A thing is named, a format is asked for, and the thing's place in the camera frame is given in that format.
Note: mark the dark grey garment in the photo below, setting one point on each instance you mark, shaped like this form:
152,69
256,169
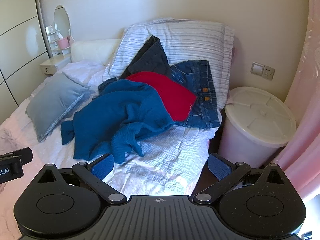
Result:
150,60

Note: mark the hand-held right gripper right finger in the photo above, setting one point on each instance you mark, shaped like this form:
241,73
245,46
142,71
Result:
219,167

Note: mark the red garment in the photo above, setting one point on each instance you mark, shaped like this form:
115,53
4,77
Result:
170,95

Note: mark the round vanity mirror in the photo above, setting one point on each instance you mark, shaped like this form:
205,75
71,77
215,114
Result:
61,17

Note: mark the white nightstand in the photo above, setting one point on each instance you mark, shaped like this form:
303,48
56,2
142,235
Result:
53,62

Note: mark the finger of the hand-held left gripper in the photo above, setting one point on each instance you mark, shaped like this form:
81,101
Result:
25,155

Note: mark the white pillow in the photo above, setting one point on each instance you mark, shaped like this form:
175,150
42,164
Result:
92,51

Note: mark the pink container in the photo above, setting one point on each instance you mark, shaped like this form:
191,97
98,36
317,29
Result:
63,43

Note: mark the white shelf organiser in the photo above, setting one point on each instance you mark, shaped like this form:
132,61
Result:
52,40

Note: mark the white sliding wardrobe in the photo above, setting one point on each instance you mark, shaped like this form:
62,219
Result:
15,42

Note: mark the blue denim jeans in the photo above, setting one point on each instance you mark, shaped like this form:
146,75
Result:
197,75

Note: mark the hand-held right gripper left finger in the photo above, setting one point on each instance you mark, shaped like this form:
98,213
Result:
101,167

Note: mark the striped pillow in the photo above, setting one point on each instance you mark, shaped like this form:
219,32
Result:
190,42

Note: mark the beige wall socket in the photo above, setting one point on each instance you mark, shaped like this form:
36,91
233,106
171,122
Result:
269,73

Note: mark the blue knit sweater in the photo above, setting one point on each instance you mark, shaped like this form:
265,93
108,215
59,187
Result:
112,110

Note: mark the white lidded plastic bin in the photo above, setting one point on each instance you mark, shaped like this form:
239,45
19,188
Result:
250,130

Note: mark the beige wall switch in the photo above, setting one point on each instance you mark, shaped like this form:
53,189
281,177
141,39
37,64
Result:
257,68

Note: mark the grey-blue cushion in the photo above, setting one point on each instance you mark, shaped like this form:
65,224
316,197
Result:
52,102

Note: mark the pink curtain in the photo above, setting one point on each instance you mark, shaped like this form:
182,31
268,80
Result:
307,105

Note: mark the bed with pink cover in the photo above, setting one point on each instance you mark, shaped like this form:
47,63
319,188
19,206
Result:
162,160

